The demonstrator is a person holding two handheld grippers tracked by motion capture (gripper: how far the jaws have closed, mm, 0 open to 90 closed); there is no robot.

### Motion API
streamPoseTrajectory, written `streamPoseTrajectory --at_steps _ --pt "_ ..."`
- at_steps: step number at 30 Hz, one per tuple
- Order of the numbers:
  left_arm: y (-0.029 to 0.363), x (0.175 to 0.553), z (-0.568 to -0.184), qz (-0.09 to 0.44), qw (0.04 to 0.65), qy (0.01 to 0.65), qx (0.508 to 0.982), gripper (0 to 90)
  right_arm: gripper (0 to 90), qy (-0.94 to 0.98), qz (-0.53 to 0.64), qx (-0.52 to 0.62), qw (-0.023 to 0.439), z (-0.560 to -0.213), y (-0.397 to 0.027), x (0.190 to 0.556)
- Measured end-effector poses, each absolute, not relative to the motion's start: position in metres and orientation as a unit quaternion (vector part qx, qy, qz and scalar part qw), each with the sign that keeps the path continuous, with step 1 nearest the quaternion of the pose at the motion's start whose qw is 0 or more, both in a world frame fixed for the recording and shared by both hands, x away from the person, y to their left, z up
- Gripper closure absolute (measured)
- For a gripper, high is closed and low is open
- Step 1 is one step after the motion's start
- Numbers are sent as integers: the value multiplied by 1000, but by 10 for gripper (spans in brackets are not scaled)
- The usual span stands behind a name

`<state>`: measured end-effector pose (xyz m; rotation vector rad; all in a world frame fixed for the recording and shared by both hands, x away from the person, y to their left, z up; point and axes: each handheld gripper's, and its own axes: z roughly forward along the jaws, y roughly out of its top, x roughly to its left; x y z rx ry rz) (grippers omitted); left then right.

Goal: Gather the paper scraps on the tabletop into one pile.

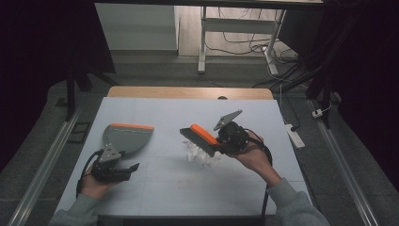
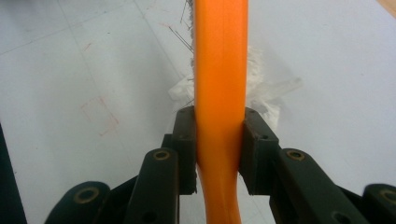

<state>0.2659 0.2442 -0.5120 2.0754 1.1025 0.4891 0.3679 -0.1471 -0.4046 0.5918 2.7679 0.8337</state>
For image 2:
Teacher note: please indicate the pale grey table mat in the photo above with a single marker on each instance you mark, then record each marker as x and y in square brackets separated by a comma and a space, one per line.
[93, 77]

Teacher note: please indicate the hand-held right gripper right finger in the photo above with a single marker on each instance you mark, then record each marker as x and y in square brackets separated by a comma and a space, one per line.
[260, 155]

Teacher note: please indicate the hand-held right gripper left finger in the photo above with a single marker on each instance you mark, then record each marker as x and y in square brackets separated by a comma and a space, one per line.
[183, 149]

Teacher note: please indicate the pile of white paper scraps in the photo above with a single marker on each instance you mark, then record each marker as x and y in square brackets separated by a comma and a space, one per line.
[267, 93]

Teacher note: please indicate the orange brush with grey bristles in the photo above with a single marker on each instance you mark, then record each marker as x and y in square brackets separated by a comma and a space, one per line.
[221, 77]

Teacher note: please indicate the wooden table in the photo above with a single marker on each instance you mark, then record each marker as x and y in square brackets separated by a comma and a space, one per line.
[389, 5]

